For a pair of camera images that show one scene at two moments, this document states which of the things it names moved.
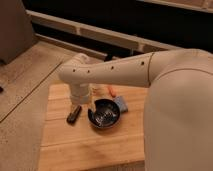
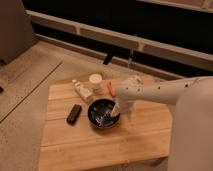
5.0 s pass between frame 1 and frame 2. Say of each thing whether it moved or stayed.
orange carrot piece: stayed
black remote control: stayed
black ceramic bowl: stayed
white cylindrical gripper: moved
